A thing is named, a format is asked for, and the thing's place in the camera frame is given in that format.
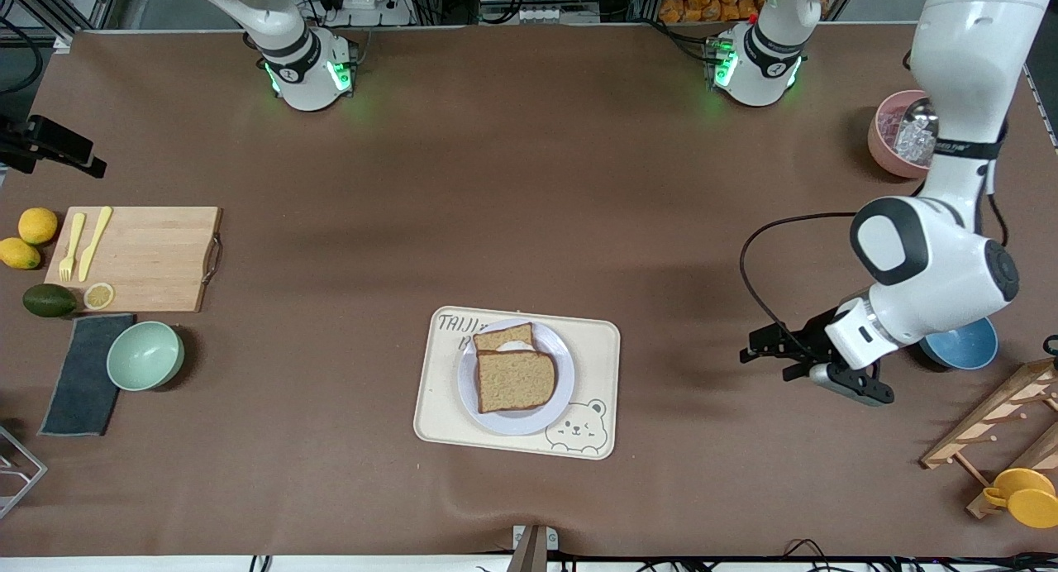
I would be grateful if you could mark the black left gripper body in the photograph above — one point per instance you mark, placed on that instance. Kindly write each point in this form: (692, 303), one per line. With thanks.
(806, 340)

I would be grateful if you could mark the plain brown bread slice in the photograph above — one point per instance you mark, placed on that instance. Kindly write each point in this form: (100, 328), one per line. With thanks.
(517, 380)

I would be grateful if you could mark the pale lavender round plate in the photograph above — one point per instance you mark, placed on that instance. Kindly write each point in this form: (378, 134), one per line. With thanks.
(517, 423)

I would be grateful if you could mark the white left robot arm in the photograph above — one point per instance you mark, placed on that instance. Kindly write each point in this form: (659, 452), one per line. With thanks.
(934, 266)

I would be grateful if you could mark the round yellow lemon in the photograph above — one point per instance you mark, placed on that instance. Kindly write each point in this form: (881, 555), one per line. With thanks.
(38, 226)

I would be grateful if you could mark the pale yellow plastic knife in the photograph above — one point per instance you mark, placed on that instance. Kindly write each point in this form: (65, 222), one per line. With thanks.
(93, 245)

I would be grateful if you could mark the pale yellow plastic fork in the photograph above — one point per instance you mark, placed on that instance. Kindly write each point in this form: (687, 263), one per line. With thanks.
(71, 250)

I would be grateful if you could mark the oval yellow lemon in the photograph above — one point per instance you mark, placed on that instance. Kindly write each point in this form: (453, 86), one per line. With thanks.
(19, 254)

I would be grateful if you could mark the wooden cutting board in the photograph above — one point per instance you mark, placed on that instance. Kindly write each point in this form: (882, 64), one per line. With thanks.
(157, 258)

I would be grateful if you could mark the lemon slice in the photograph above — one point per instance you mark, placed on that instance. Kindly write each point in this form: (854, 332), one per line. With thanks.
(98, 296)

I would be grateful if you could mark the dark green avocado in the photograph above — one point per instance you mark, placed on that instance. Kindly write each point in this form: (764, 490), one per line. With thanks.
(50, 301)

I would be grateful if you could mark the blue bowl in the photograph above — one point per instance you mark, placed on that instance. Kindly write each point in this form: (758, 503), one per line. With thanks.
(971, 349)

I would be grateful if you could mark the wooden cup rack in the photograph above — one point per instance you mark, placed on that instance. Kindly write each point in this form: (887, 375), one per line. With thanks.
(992, 415)

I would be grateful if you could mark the mint green bowl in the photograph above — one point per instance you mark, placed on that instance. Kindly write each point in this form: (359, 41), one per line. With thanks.
(145, 355)

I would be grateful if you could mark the pink bowl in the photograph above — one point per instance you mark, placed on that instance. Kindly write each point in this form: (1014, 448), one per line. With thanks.
(883, 146)

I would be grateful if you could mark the dark grey cloth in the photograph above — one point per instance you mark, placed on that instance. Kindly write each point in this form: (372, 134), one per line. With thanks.
(83, 382)

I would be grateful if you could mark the clear ice cubes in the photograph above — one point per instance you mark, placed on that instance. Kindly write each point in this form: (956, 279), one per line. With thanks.
(913, 146)

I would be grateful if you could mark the fried egg toy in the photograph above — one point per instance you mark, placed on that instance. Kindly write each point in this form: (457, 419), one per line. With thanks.
(512, 346)

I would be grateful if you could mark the metal scoop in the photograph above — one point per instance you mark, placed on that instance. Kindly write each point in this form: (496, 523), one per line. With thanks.
(924, 113)

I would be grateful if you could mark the yellow cup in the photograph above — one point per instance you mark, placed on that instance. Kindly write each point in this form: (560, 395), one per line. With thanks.
(1025, 498)

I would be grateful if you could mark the toast slice under egg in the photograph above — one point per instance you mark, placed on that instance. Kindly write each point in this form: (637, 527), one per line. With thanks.
(504, 336)

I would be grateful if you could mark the white power strip with plugs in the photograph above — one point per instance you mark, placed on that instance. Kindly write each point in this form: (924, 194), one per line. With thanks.
(364, 2)

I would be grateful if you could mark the cream tray with bear print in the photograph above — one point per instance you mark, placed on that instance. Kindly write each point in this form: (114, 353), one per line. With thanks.
(434, 423)

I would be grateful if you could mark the long white power strip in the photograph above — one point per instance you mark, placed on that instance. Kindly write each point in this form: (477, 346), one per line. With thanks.
(537, 15)

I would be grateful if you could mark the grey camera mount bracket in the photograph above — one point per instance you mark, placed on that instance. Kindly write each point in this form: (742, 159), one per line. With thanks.
(531, 547)

